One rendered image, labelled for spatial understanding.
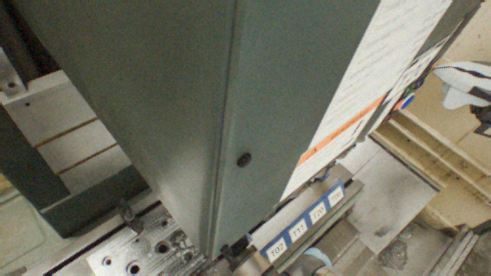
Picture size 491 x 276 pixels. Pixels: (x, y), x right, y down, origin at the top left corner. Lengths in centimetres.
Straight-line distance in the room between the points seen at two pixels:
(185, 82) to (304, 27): 7
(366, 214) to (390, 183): 18
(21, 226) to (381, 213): 159
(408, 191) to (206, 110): 151
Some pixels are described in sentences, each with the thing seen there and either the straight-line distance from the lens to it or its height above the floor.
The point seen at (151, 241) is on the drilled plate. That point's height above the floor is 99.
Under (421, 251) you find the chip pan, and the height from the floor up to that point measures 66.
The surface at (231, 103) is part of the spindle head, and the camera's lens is 16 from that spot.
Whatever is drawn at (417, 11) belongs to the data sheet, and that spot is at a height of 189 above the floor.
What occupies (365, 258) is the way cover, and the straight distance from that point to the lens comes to 152.
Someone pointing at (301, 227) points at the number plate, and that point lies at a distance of 121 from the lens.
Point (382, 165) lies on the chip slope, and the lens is 165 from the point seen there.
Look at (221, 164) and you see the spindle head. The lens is 20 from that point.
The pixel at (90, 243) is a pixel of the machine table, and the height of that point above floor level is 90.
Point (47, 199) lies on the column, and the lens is 134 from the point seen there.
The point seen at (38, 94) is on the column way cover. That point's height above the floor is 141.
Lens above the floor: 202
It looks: 52 degrees down
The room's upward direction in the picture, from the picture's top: 11 degrees clockwise
